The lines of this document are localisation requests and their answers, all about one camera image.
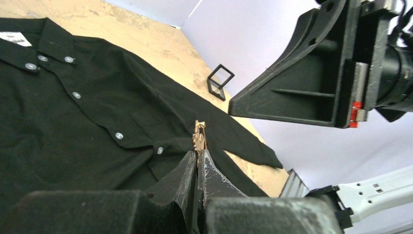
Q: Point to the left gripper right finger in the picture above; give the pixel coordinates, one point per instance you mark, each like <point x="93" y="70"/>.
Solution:
<point x="227" y="210"/>

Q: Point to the black button-up shirt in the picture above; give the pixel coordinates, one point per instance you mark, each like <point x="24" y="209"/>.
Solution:
<point x="80" y="113"/>

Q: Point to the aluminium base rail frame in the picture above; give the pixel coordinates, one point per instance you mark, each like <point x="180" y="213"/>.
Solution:
<point x="294" y="186"/>

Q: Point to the gold leaf brooch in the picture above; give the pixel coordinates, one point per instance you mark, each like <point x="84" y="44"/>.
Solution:
<point x="199" y="137"/>

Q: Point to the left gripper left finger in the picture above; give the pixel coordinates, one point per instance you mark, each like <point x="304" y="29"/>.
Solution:
<point x="165" y="208"/>

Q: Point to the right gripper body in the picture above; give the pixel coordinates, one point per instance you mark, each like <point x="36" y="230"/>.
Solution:
<point x="382" y="61"/>

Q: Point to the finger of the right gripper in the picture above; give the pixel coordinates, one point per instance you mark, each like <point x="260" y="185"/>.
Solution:
<point x="312" y="91"/>
<point x="326" y="33"/>

